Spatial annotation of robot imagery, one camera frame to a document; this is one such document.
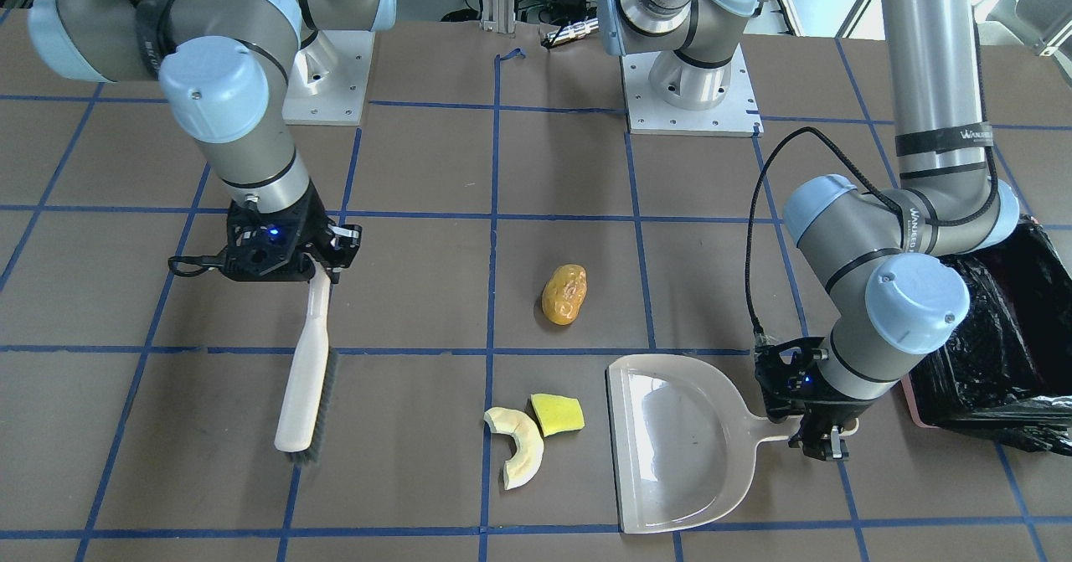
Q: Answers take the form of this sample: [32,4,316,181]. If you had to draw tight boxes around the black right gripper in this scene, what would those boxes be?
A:
[221,184,363,283]

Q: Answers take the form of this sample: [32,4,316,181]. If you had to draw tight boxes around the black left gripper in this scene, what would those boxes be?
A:
[754,336,857,461]

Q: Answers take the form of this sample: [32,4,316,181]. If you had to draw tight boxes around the beige plastic dustpan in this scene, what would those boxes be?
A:
[606,353,859,534]

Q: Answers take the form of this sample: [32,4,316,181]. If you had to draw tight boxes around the beige hand brush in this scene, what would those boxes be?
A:
[273,265,338,465]

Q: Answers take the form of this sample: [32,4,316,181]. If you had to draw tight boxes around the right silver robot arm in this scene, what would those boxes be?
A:
[28,0,397,283]

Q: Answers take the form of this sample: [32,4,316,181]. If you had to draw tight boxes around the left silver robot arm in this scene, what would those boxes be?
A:
[597,0,1019,461]

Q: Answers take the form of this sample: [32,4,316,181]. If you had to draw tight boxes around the pink bin with black bag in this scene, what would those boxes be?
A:
[903,219,1071,456]

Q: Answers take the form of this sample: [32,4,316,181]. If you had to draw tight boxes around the yellow-green sponge piece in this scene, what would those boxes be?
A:
[528,393,585,437]

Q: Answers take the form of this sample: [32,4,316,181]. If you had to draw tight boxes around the yellow potato toy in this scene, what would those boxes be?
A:
[540,264,587,326]

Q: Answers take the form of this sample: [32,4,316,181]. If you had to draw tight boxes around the pale curved peel piece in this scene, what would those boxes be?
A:
[483,408,544,490]

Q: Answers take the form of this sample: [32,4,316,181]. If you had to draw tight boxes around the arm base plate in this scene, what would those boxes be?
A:
[621,48,765,137]
[282,30,376,125]

